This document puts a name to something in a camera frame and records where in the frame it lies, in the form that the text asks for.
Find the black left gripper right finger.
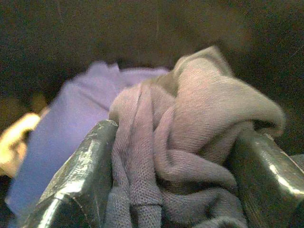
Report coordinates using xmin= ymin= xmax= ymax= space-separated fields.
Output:
xmin=228 ymin=130 xmax=304 ymax=228

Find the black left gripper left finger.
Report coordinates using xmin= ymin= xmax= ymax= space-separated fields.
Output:
xmin=21 ymin=119 xmax=119 ymax=228

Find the grey knitted garment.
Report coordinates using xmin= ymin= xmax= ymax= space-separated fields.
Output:
xmin=103 ymin=45 xmax=286 ymax=228

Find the lilac cloth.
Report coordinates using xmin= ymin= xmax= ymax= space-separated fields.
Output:
xmin=5 ymin=61 xmax=171 ymax=218

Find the pale yellow object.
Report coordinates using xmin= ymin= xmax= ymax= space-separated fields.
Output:
xmin=0 ymin=108 xmax=50 ymax=178

